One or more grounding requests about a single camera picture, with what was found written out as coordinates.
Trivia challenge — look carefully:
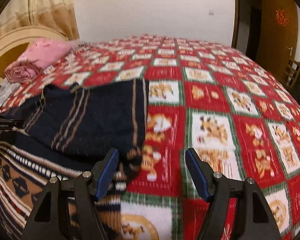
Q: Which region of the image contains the navy patterned knit sweater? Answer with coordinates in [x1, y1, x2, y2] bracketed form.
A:
[0, 79, 149, 239]

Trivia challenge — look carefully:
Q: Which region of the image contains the red patchwork bear bedspread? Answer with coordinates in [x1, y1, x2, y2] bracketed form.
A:
[0, 35, 300, 239]

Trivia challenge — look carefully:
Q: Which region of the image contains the grey floral pillow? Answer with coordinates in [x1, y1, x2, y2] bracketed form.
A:
[0, 78, 21, 107]

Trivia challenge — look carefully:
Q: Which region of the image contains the pink folded blanket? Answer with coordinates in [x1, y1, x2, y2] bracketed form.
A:
[4, 38, 73, 83]

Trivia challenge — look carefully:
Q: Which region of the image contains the wooden chair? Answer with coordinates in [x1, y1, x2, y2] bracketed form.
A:
[283, 57, 300, 90]

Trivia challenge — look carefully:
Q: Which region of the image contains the cream and wood headboard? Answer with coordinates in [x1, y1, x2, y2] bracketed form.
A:
[0, 25, 68, 84]

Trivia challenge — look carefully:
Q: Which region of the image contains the striped pillow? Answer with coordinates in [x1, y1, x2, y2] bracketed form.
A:
[69, 39, 92, 53]

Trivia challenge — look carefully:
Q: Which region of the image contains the brown wooden door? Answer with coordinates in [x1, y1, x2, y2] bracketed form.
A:
[255, 0, 298, 81]

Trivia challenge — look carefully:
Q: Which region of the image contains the red double happiness decoration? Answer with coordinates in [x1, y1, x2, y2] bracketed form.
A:
[276, 9, 289, 27]

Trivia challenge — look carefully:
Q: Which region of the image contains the beige floral curtain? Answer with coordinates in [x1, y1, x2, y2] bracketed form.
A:
[0, 0, 79, 40]

